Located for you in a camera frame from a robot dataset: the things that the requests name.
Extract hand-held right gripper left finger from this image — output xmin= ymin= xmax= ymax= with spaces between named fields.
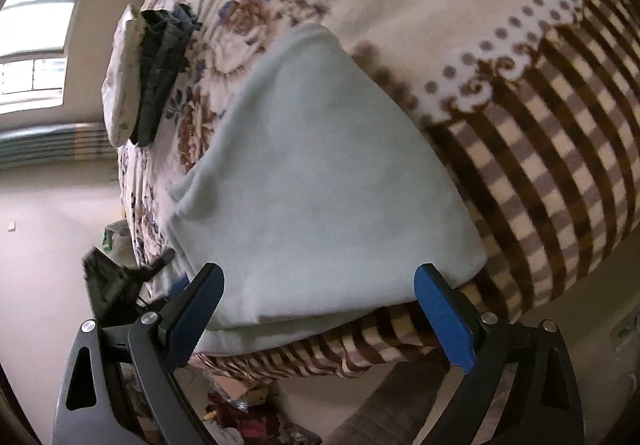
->
xmin=52 ymin=263 xmax=224 ymax=445

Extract folded white garment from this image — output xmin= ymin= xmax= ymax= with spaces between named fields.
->
xmin=101 ymin=4 xmax=148 ymax=147

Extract bed with floral blanket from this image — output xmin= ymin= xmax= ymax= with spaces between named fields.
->
xmin=116 ymin=0 xmax=640 ymax=381

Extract red fabric clutter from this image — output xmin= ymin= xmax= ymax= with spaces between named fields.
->
xmin=205 ymin=390 xmax=283 ymax=445

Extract folded dark garments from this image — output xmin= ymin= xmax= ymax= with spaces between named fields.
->
xmin=131 ymin=2 xmax=203 ymax=148

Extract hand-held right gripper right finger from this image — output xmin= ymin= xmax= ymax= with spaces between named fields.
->
xmin=414 ymin=263 xmax=585 ymax=445

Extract narrow blue striped curtain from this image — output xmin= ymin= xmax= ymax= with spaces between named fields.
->
xmin=0 ymin=122 xmax=118 ymax=171

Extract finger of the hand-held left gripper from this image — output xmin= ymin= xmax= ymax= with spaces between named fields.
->
xmin=136 ymin=249 xmax=177 ymax=283

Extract light green pants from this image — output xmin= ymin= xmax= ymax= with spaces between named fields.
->
xmin=167 ymin=22 xmax=488 ymax=356

